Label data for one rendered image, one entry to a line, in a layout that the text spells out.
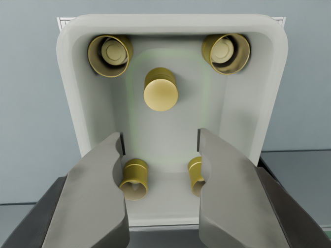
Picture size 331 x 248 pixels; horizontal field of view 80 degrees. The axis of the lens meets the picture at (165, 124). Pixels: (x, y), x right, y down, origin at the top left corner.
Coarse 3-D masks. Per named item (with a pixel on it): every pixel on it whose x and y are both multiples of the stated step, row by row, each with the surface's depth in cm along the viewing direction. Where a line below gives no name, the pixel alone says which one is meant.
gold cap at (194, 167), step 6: (198, 156) 28; (192, 162) 28; (198, 162) 27; (192, 168) 27; (198, 168) 26; (192, 174) 26; (198, 174) 25; (192, 180) 25; (198, 180) 24; (192, 186) 25; (198, 186) 27; (198, 192) 26
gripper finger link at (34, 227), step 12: (60, 180) 9; (48, 192) 8; (60, 192) 8; (36, 204) 8; (48, 204) 8; (36, 216) 7; (48, 216) 7; (24, 228) 7; (36, 228) 7; (12, 240) 6; (24, 240) 6; (36, 240) 6
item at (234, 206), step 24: (216, 144) 11; (216, 168) 9; (240, 168) 9; (216, 192) 8; (240, 192) 8; (264, 192) 8; (216, 216) 7; (240, 216) 7; (264, 216) 7; (216, 240) 7; (240, 240) 6; (264, 240) 6
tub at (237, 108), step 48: (144, 48) 21; (192, 48) 21; (96, 96) 19; (192, 96) 24; (240, 96) 20; (96, 144) 19; (144, 144) 27; (192, 144) 27; (240, 144) 21; (192, 192) 27
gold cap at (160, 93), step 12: (156, 72) 20; (168, 72) 21; (144, 84) 22; (156, 84) 18; (168, 84) 18; (144, 96) 19; (156, 96) 19; (168, 96) 19; (156, 108) 20; (168, 108) 20
